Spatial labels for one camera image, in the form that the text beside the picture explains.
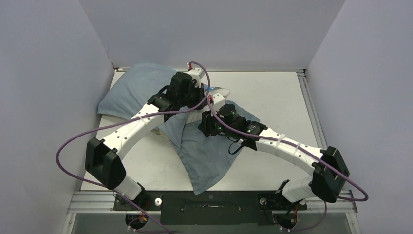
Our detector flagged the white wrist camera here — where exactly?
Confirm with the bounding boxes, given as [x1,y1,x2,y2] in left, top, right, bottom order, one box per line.
[208,93,226,112]
[187,68,205,88]

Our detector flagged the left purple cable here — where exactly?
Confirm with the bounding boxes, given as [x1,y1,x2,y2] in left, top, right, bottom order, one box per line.
[55,61,212,234]

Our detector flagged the cream white pillow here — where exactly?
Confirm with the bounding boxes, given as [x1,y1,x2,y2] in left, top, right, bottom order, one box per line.
[154,86,231,137]

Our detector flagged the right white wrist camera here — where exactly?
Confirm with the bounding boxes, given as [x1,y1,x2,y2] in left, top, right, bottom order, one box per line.
[208,93,226,112]

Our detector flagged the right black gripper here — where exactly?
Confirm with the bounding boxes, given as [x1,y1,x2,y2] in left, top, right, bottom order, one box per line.
[200,105,236,137]

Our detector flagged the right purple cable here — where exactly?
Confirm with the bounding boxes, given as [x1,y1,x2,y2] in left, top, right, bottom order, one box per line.
[206,97,369,232]

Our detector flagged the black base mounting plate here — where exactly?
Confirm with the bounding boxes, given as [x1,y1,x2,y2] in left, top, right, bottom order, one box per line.
[113,190,308,226]

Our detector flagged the purple cable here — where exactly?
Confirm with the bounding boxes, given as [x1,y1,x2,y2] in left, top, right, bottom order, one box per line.
[206,97,369,232]
[55,61,212,234]

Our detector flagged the patchwork and blue pillowcase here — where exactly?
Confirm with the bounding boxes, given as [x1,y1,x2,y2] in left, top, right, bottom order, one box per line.
[97,63,261,195]

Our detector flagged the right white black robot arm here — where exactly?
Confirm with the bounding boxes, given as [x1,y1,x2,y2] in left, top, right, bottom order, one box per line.
[198,104,349,209]

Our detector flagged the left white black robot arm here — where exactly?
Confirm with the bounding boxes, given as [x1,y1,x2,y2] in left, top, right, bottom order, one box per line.
[85,68,205,210]

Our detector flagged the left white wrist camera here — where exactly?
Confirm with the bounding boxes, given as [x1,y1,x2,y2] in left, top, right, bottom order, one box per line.
[187,68,205,88]

